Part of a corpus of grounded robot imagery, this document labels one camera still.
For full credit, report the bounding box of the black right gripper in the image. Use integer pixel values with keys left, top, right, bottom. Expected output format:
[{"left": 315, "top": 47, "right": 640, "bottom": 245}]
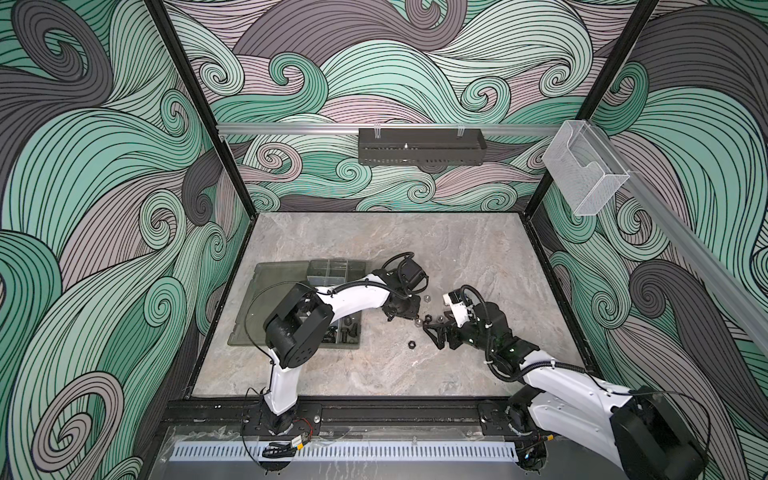
[{"left": 422, "top": 308, "right": 498, "bottom": 357}]

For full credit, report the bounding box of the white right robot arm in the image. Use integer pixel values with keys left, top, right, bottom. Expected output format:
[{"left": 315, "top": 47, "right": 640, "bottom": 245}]
[{"left": 421, "top": 295, "right": 708, "bottom": 479}]

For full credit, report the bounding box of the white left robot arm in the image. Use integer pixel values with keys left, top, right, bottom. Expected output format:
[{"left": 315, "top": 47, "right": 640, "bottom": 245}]
[{"left": 263, "top": 252, "right": 429, "bottom": 416}]

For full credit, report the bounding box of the green plastic organizer box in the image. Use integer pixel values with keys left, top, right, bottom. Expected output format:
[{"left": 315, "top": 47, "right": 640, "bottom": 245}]
[{"left": 227, "top": 258, "right": 367, "bottom": 347}]

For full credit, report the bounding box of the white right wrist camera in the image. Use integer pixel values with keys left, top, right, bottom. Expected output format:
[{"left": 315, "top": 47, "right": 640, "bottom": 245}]
[{"left": 443, "top": 285, "right": 484, "bottom": 327}]

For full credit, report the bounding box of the black corner frame post right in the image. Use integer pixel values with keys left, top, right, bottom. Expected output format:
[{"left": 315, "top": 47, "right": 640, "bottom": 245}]
[{"left": 522, "top": 0, "right": 659, "bottom": 224}]

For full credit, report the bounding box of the black corner frame post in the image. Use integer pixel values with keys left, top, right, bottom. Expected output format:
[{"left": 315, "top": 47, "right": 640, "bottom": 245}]
[
  {"left": 522, "top": 0, "right": 659, "bottom": 224},
  {"left": 144, "top": 0, "right": 258, "bottom": 222}
]

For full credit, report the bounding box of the white slotted cable duct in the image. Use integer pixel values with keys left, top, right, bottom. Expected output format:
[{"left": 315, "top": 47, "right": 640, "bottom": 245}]
[{"left": 169, "top": 440, "right": 518, "bottom": 463}]

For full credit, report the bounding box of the aluminium wall rail back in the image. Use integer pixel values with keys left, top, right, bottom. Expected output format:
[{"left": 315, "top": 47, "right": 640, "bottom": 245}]
[{"left": 216, "top": 122, "right": 560, "bottom": 137}]

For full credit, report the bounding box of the aluminium wall rail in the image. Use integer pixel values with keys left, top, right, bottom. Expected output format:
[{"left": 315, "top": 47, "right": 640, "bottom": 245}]
[
  {"left": 589, "top": 124, "right": 767, "bottom": 351},
  {"left": 216, "top": 122, "right": 560, "bottom": 137}
]

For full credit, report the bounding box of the clear plastic wall bin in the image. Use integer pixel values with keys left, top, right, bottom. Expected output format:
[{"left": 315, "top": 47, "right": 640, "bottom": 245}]
[{"left": 542, "top": 120, "right": 630, "bottom": 217}]

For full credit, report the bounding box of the aluminium wall rail right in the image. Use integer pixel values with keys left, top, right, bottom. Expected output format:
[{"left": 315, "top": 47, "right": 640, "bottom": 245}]
[{"left": 589, "top": 124, "right": 767, "bottom": 351}]

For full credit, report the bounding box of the black corner frame post left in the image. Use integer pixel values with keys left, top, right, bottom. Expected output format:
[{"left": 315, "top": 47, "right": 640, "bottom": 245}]
[{"left": 144, "top": 0, "right": 258, "bottom": 222}]

